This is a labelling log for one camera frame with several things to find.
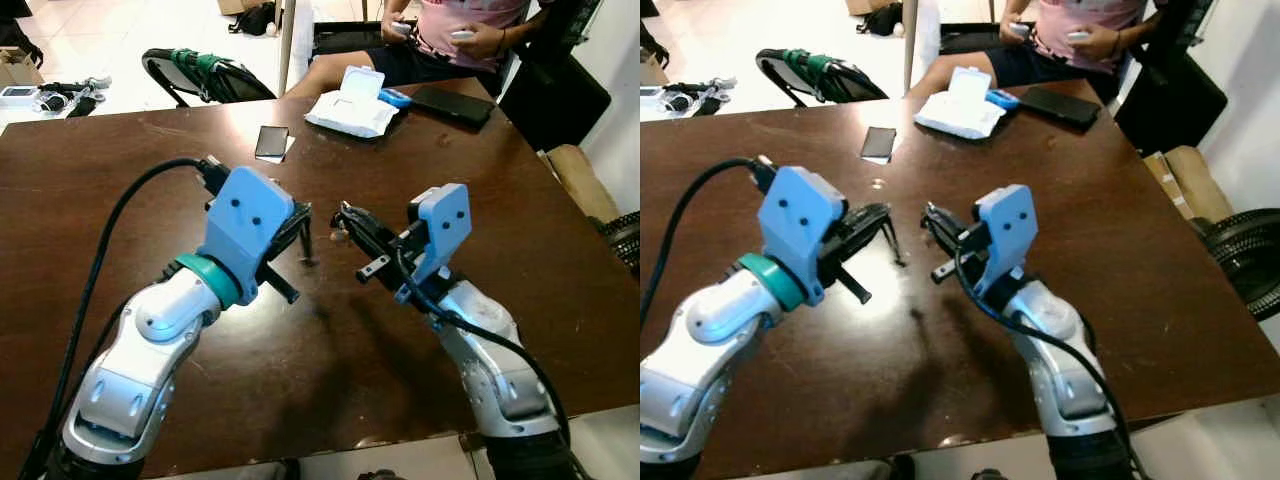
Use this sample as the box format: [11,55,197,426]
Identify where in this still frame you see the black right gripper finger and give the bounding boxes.
[331,214,390,259]
[923,202,968,240]
[338,202,397,242]
[921,217,963,259]

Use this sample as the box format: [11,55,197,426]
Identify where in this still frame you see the small black phone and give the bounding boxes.
[254,125,291,161]
[861,126,898,163]

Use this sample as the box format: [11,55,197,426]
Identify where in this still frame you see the dark brown wooden table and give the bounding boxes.
[0,78,641,471]
[640,80,1280,461]

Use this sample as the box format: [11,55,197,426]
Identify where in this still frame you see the white wet wipes pack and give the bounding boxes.
[914,66,1009,139]
[304,65,399,139]

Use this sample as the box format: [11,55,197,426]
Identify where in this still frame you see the flat black case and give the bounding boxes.
[410,85,496,128]
[1018,85,1103,128]

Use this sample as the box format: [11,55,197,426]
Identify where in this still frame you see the white pole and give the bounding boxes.
[902,0,921,96]
[278,0,299,96]

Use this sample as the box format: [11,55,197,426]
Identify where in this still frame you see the black bag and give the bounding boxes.
[858,3,906,37]
[228,2,281,37]

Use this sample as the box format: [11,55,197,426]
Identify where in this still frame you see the black and white gadgets pile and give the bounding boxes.
[660,77,738,116]
[35,77,113,119]

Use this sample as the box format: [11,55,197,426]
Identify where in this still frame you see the black round fan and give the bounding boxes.
[600,210,641,281]
[1195,208,1280,323]

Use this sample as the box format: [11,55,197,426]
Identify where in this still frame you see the black office chair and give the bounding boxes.
[1113,0,1229,156]
[497,0,613,153]

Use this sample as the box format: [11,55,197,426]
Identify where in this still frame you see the seated person in pink shirt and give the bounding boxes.
[283,0,556,101]
[905,0,1166,101]

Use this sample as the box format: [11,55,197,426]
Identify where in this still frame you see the pale blue left wrist camera mount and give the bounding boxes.
[198,165,297,307]
[756,165,851,308]

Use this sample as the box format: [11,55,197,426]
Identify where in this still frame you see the pale blue wrist camera mount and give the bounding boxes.
[968,184,1039,303]
[395,182,473,304]
[756,165,851,308]
[198,165,297,307]

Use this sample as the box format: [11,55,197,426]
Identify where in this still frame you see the pale blue right wrist camera mount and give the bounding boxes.
[968,184,1039,303]
[395,182,473,304]

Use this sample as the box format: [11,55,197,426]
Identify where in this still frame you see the black folded chair green straps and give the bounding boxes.
[755,47,891,106]
[140,47,279,109]

